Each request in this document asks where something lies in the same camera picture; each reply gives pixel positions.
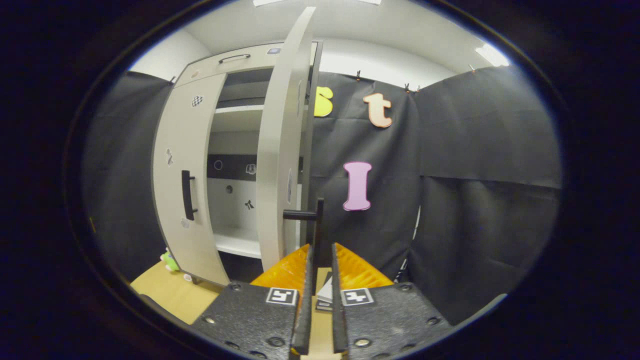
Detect grey cabinet drawer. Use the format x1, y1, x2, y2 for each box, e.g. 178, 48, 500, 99
174, 42, 318, 89

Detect black backdrop cloth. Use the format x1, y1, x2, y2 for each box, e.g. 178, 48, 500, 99
82, 65, 563, 326

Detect white cabinet shelf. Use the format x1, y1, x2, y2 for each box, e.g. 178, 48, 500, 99
212, 103, 266, 133
213, 227, 263, 260

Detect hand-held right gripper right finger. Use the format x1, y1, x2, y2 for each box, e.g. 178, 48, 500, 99
331, 242, 453, 360

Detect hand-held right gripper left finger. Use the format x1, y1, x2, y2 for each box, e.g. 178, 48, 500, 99
192, 243, 315, 358

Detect small ceiling light panel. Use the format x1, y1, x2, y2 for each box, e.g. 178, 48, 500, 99
475, 43, 511, 67

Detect grey cabinet door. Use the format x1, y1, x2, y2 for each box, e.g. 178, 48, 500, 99
151, 73, 231, 287
255, 6, 321, 273

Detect grey double-door shoe cabinet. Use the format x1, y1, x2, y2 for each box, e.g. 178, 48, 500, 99
151, 41, 325, 288

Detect black door handle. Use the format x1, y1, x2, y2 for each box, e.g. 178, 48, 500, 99
282, 197, 325, 296
181, 170, 199, 222

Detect long ceiling light panel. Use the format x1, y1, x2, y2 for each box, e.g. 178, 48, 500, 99
252, 0, 382, 7

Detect green plush toy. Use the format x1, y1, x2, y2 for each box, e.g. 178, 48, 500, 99
160, 248, 181, 273

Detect stack of books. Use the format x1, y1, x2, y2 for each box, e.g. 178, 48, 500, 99
316, 271, 335, 313

